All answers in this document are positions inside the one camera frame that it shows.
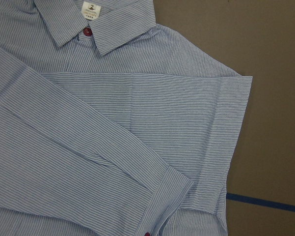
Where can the light blue striped shirt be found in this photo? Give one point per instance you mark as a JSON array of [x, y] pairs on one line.
[[111, 124]]

